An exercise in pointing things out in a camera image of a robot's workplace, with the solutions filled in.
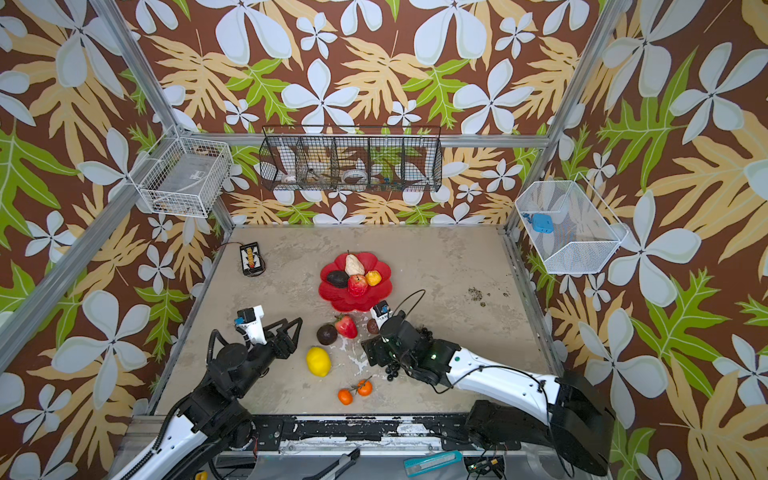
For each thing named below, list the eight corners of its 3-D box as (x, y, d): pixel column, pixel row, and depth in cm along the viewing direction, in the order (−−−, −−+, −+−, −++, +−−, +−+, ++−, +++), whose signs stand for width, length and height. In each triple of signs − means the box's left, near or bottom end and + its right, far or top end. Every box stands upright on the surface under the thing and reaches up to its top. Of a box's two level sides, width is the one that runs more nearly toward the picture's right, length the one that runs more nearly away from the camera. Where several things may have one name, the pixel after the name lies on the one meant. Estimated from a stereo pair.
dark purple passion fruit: (318, 345, 91) (315, 339, 87) (320, 331, 94) (317, 324, 90) (336, 345, 91) (334, 339, 87) (338, 331, 94) (336, 324, 90)
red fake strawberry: (346, 343, 91) (345, 337, 88) (333, 324, 95) (331, 318, 92) (359, 334, 93) (359, 328, 90) (346, 316, 97) (345, 310, 94)
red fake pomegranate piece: (348, 296, 100) (347, 289, 96) (349, 281, 103) (348, 274, 100) (367, 296, 100) (366, 289, 96) (367, 281, 103) (367, 274, 100)
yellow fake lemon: (306, 376, 85) (303, 371, 81) (310, 351, 89) (308, 346, 86) (330, 376, 85) (328, 371, 81) (332, 351, 89) (331, 346, 86)
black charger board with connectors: (245, 278, 107) (243, 275, 105) (241, 249, 116) (239, 245, 114) (264, 273, 108) (262, 269, 107) (258, 245, 117) (257, 241, 116)
